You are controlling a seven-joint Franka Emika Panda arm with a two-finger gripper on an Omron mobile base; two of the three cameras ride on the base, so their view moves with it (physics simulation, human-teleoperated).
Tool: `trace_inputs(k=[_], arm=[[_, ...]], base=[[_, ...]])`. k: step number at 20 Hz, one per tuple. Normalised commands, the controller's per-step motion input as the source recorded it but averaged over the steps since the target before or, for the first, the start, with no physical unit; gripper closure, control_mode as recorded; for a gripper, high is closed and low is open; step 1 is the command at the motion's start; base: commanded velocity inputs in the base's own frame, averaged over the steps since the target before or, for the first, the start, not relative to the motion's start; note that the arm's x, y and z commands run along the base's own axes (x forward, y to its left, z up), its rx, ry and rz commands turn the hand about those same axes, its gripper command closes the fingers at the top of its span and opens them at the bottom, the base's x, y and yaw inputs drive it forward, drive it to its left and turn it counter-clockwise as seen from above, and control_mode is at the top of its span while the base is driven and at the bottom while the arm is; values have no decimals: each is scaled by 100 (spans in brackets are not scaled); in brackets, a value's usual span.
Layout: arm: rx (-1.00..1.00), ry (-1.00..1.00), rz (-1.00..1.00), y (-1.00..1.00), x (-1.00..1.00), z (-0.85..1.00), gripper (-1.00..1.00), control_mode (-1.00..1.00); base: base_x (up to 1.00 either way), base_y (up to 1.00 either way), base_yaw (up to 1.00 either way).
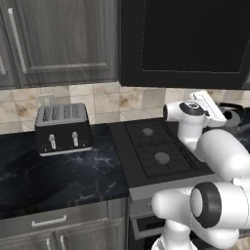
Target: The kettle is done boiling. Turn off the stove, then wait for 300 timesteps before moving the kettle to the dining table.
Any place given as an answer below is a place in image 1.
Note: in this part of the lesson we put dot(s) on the grey wood cupboard door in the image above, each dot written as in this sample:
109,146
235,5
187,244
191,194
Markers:
68,39
2,39

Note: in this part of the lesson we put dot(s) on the black oven door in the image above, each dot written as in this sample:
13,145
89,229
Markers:
143,232

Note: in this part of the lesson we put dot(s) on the black gas hob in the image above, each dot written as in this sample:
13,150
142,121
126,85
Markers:
153,153

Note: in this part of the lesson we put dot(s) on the black range hood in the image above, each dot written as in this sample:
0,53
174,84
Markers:
185,42

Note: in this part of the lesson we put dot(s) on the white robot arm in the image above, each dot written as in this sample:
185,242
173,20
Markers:
221,153

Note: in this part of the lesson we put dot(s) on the white wall socket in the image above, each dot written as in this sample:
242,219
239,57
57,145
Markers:
46,99

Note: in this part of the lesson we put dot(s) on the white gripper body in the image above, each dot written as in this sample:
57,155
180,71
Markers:
210,109

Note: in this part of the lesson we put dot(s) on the grey drawer front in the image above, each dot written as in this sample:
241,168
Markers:
81,213

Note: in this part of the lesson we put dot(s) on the black toaster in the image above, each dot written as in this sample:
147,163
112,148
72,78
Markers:
63,130

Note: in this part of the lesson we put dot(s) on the silver stove knob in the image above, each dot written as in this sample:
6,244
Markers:
149,206

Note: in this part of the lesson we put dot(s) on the grey base cupboard door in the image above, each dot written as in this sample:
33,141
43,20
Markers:
94,236
26,243

